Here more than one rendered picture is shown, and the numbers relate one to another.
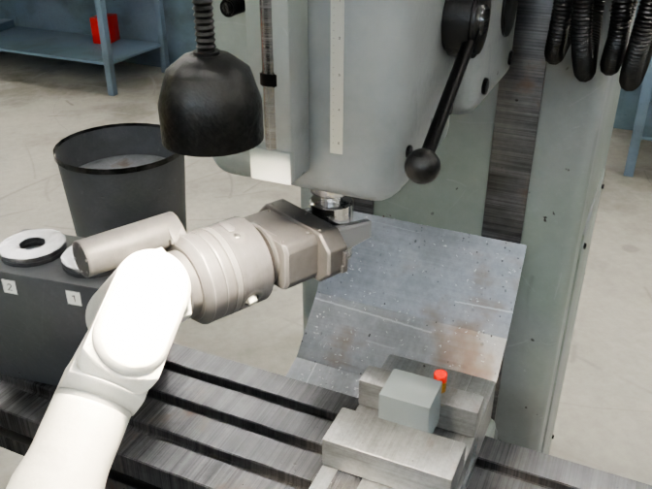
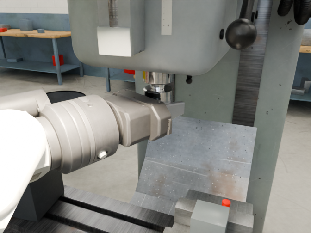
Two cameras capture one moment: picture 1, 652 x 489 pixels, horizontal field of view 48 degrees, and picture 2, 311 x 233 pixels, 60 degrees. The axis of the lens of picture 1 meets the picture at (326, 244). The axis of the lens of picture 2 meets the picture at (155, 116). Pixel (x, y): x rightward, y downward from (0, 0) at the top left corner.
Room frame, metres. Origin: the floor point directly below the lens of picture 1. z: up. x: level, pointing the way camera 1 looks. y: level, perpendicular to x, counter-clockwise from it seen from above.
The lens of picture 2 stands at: (0.29, 0.02, 1.39)
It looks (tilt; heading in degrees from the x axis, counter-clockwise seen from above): 23 degrees down; 357
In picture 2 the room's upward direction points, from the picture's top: straight up
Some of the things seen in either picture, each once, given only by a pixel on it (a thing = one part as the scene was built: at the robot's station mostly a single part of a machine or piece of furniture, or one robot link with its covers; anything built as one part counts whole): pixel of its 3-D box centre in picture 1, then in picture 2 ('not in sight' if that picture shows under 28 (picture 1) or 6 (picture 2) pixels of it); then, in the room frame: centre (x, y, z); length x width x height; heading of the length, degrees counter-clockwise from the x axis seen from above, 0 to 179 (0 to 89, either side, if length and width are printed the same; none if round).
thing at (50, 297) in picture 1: (75, 309); (8, 168); (0.89, 0.36, 1.01); 0.22 x 0.12 x 0.20; 73
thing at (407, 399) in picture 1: (409, 407); (209, 225); (0.66, -0.10, 1.02); 0.06 x 0.05 x 0.06; 66
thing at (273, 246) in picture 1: (263, 254); (111, 123); (0.64, 0.06, 1.23); 0.13 x 0.12 x 0.10; 40
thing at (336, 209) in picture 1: (331, 203); (158, 90); (0.70, -0.01, 1.26); 0.05 x 0.05 x 0.01
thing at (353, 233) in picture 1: (350, 238); (171, 112); (0.68, -0.03, 1.24); 0.06 x 0.02 x 0.03; 130
